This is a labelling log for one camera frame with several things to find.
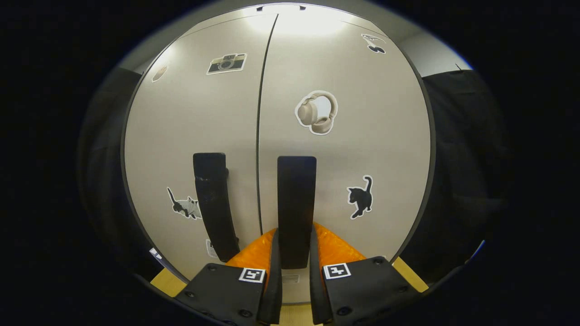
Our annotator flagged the beige double-door shoe cabinet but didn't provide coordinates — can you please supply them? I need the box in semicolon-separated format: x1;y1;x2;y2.
121;4;436;304

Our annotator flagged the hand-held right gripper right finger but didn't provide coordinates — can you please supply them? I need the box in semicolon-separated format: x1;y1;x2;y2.
309;222;420;326

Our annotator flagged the black handle headphone sticker door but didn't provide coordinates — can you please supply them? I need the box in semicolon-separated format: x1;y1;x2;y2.
277;156;317;270

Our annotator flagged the black handle camera sticker door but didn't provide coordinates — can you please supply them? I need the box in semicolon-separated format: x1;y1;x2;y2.
193;153;241;263

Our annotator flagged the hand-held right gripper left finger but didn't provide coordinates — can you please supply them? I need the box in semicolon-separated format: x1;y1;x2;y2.
174;229;282;326

